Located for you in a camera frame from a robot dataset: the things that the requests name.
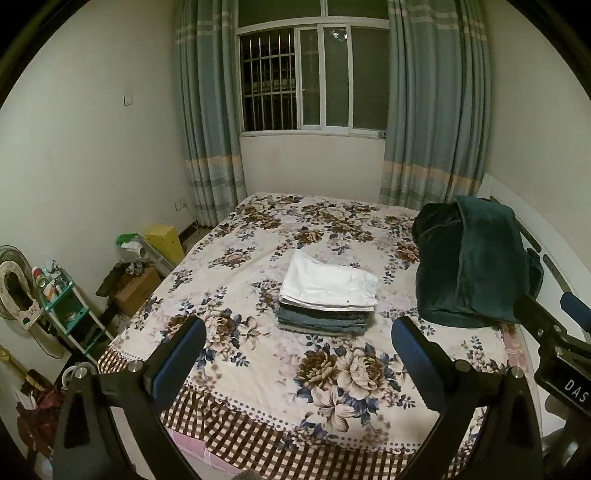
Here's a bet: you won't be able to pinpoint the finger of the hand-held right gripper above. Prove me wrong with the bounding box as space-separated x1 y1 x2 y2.
512 294 573 356
560 292 591 326

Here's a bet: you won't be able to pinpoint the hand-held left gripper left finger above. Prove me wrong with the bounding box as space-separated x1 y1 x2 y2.
53 315 207 480

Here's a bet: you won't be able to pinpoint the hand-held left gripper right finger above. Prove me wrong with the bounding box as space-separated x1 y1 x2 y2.
391 316 543 480

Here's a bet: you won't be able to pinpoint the white pants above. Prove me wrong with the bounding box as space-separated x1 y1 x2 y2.
278 249 379 312

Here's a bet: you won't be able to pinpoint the grey folded pants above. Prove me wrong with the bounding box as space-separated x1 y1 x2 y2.
278 323 365 339

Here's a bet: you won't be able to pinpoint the white headboard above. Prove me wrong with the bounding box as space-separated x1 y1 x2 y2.
480 173 591 308

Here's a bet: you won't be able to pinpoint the dark green pillow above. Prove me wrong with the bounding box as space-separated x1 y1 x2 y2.
450 195 532 324

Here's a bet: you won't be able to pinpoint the cardboard box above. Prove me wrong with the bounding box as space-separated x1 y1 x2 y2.
113 268 162 315

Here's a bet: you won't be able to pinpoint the dark green blanket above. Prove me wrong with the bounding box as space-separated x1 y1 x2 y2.
411 202 544 328

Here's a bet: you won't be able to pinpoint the blue folded jeans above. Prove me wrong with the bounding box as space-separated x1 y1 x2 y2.
277 316 370 333

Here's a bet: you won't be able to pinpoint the pink floral mattress pad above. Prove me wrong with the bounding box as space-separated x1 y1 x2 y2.
166 323 529 480

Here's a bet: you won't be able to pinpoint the dark folded jeans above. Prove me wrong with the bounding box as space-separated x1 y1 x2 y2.
276 302 372 324

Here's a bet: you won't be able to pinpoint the yellow box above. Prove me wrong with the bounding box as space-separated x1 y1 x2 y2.
144 224 185 266

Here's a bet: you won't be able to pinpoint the teal storage shelf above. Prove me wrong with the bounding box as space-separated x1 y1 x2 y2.
34 265 114 365

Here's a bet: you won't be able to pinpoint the broom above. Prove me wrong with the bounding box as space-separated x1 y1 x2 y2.
0 346 42 393

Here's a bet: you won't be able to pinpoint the red bag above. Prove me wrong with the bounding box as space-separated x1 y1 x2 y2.
16 385 63 457

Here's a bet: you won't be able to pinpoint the floral bedsheet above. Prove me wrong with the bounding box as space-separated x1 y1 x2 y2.
97 191 527 480

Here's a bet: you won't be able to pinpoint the grey-blue striped curtain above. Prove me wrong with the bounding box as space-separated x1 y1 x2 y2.
173 0 247 227
379 0 492 208

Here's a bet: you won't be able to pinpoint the barred window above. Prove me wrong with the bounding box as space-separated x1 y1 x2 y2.
235 0 391 137

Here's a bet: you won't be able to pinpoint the pedestal fan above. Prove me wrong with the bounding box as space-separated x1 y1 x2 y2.
0 244 35 324

